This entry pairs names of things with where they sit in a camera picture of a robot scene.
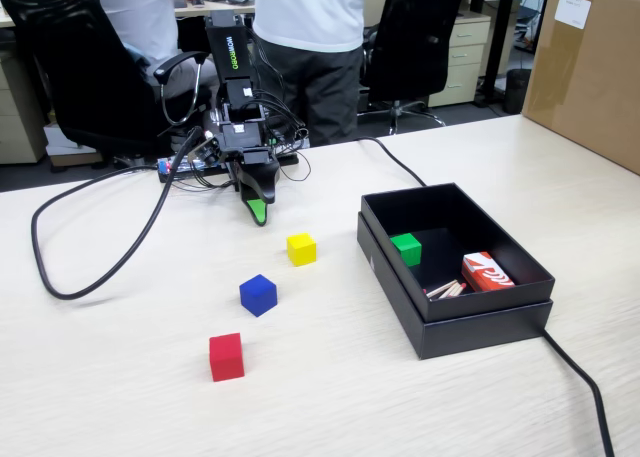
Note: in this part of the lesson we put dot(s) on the black desk frame leg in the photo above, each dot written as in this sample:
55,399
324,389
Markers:
500,42

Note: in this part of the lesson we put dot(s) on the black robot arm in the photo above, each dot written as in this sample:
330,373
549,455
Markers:
232,52

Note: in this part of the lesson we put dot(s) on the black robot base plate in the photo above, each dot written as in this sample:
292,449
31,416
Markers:
200,169

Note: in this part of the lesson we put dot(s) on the standing person dark trousers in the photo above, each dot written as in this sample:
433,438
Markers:
310,67

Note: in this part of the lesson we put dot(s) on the beige drawer cabinet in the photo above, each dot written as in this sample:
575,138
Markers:
17,117
462,59

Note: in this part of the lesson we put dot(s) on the black box tray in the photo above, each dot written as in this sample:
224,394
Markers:
490,304

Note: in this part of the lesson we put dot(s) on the black open box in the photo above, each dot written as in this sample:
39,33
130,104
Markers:
480,334

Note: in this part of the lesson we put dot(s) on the brown cardboard box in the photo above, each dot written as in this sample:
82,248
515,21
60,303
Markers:
590,87

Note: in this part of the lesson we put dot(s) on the beige office desk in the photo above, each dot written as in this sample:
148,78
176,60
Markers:
200,11

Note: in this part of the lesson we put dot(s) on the wooden match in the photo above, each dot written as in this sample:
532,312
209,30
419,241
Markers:
441,287
456,291
450,289

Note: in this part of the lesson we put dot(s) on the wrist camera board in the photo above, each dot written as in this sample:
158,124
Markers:
209,149

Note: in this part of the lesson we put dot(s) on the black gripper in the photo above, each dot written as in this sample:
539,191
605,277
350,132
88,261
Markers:
245,142

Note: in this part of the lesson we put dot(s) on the black mesh office chair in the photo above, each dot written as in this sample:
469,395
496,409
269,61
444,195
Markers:
410,42

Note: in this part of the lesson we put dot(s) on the seated person white shirt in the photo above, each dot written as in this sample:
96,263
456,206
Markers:
145,22

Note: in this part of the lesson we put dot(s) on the green cube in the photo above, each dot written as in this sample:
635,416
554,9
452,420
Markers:
406,249

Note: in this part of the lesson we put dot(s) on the red white matchbox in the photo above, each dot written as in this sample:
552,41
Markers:
487,272

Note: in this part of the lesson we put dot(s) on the red cube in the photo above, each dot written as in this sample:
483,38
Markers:
226,358

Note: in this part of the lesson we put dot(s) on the blue cube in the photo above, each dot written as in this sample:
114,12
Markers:
258,296

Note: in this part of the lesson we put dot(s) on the yellow cube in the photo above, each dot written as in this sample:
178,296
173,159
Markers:
301,249

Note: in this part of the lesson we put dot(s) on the black waste bin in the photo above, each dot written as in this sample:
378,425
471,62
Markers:
516,92

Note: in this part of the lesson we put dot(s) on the black office chair chrome armrest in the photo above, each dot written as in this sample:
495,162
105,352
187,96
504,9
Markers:
80,77

